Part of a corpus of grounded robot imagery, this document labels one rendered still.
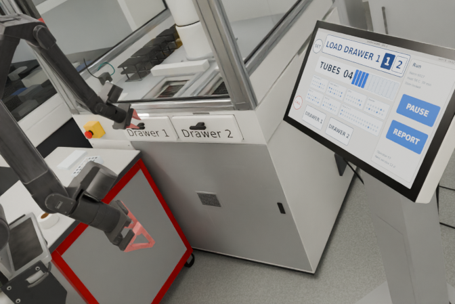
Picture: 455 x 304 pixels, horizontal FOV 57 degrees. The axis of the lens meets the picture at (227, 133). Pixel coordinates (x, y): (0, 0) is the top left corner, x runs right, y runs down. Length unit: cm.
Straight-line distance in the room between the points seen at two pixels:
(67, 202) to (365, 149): 67
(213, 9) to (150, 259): 123
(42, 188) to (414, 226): 97
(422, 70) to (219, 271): 160
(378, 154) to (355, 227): 125
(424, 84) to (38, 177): 80
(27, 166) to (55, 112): 162
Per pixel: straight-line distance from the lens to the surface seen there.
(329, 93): 116
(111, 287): 195
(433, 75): 96
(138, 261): 203
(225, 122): 152
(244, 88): 141
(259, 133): 150
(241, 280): 219
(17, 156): 88
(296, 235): 184
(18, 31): 125
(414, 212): 130
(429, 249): 145
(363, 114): 106
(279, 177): 162
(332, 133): 112
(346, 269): 208
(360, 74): 109
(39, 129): 245
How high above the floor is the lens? 163
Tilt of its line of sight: 30 degrees down
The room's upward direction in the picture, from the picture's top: 23 degrees counter-clockwise
